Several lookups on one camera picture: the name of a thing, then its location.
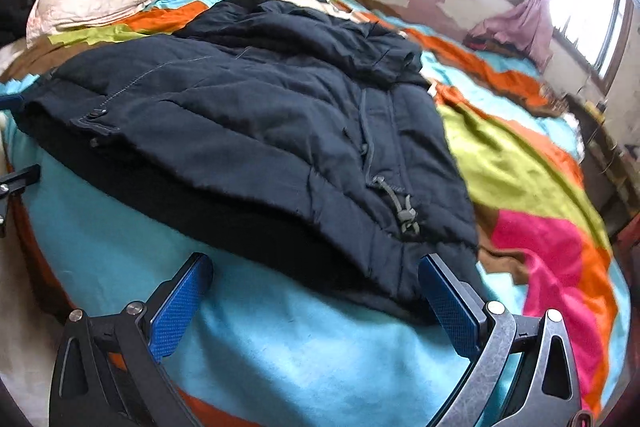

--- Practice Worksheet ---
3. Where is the navy padded jacket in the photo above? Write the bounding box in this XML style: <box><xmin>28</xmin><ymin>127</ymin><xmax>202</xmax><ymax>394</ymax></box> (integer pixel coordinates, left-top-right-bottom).
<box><xmin>10</xmin><ymin>0</ymin><xmax>489</xmax><ymax>329</ymax></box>

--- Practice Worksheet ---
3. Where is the dark cloth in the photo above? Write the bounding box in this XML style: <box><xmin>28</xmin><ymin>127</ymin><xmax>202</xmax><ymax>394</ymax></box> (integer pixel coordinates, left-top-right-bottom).
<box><xmin>0</xmin><ymin>0</ymin><xmax>42</xmax><ymax>46</ymax></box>

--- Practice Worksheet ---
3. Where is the pink curtain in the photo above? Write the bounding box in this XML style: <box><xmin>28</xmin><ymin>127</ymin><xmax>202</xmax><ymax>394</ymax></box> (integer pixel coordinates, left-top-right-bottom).
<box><xmin>464</xmin><ymin>0</ymin><xmax>607</xmax><ymax>74</ymax></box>

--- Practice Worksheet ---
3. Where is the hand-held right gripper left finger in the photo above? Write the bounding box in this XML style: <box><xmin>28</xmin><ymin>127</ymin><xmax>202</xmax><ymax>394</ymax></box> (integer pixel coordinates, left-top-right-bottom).
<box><xmin>49</xmin><ymin>252</ymin><xmax>215</xmax><ymax>427</ymax></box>

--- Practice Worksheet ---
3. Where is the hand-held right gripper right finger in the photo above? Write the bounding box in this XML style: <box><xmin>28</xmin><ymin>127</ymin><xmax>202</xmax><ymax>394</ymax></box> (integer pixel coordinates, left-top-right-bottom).
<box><xmin>418</xmin><ymin>253</ymin><xmax>585</xmax><ymax>427</ymax></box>

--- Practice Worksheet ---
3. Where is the dark wooden desk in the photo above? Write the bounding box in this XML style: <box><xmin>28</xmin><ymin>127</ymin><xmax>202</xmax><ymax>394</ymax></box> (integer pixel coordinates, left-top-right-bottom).
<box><xmin>564</xmin><ymin>91</ymin><xmax>632</xmax><ymax>229</ymax></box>

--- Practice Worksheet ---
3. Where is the pale floral pillow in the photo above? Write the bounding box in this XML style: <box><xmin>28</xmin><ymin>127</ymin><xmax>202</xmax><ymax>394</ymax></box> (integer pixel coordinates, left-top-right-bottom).
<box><xmin>25</xmin><ymin>0</ymin><xmax>172</xmax><ymax>48</ymax></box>

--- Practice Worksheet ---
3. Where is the multicoloured patchwork blanket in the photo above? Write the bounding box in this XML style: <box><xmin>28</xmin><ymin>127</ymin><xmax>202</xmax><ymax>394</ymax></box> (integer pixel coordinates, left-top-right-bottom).
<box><xmin>0</xmin><ymin>0</ymin><xmax>632</xmax><ymax>427</ymax></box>

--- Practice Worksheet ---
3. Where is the pile of dark clothes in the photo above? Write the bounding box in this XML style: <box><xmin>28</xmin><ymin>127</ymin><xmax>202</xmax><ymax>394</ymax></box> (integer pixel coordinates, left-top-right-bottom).
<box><xmin>464</xmin><ymin>33</ymin><xmax>507</xmax><ymax>54</ymax></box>

